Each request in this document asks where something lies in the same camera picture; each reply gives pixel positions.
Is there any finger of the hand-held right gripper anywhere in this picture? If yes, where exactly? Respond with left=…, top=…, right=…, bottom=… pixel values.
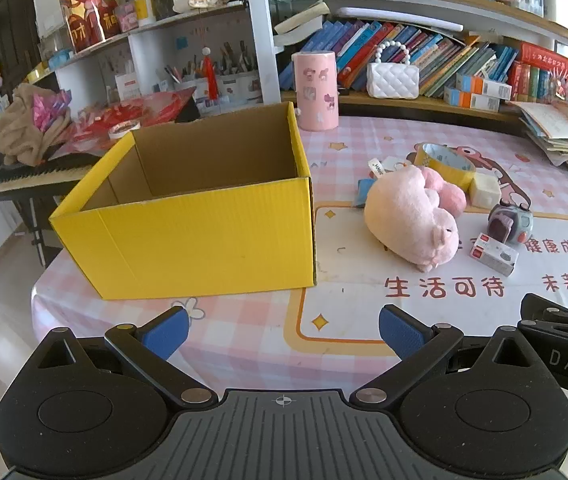
left=520, top=292, right=568, bottom=332

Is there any white quilted pearl handbag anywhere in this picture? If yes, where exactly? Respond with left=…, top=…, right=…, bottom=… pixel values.
left=366, top=41, right=421, bottom=100

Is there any white pen holder with pens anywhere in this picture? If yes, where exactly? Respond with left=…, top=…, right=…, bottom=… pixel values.
left=165, top=42, right=261, bottom=112

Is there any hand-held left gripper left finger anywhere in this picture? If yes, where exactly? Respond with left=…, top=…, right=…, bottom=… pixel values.
left=31, top=305, right=218, bottom=407

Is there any white tape roll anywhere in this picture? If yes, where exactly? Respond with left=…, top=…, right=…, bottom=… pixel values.
left=108, top=121, right=141, bottom=140

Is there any black electric piano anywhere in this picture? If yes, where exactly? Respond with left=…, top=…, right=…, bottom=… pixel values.
left=0, top=152, right=102, bottom=206

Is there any yellow tape roll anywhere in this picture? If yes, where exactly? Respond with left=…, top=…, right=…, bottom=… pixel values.
left=414, top=142, right=477, bottom=192

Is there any black piano stand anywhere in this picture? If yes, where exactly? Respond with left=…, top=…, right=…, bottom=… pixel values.
left=14, top=195, right=65, bottom=268

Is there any small white red-label box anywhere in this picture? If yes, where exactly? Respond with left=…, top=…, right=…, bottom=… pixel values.
left=469, top=236, right=520, bottom=276

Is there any brown plush with pink ribbon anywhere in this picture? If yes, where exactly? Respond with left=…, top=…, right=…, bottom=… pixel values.
left=0, top=83, right=72, bottom=166

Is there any small pink box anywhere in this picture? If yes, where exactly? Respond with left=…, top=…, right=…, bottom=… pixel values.
left=114, top=2, right=139, bottom=34

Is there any orange blue small box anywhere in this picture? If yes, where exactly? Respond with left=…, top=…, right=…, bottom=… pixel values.
left=444, top=87, right=501, bottom=111
left=456, top=74, right=513, bottom=100

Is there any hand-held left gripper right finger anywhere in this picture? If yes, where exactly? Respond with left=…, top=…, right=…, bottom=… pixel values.
left=354, top=304, right=541, bottom=407

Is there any white paper tag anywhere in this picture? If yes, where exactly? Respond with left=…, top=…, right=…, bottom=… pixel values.
left=368, top=157, right=410, bottom=182

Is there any red gift box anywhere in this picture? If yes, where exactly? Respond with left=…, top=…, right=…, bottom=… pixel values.
left=59, top=0, right=131, bottom=54

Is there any white box red stripe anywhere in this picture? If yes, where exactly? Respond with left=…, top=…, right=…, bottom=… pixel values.
left=114, top=74, right=140, bottom=104

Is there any white cup yellow label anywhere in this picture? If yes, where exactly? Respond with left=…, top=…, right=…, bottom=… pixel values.
left=132, top=0, right=158, bottom=28

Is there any pink foil wrap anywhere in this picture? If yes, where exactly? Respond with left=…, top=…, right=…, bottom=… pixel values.
left=31, top=91, right=73, bottom=133

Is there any stack of papers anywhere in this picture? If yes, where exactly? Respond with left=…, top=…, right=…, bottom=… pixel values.
left=509, top=100, right=568, bottom=181

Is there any row of slanted books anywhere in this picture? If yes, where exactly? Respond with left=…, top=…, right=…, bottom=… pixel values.
left=309, top=20, right=520, bottom=99

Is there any white bookshelf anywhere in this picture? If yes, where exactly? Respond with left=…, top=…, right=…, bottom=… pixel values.
left=29, top=0, right=568, bottom=126

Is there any yellow cardboard box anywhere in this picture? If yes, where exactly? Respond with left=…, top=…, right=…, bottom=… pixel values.
left=49, top=101, right=319, bottom=301

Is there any red tassel ornament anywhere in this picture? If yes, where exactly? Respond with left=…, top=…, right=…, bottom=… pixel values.
left=201, top=47, right=220, bottom=102

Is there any pink plush pig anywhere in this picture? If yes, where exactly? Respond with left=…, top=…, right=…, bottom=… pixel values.
left=364, top=165, right=467, bottom=267

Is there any pink cylinder container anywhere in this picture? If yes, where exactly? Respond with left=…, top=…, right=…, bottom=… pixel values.
left=291, top=51, right=341, bottom=132

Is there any row of red books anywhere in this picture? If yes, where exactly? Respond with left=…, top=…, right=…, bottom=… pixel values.
left=506, top=42, right=568, bottom=103

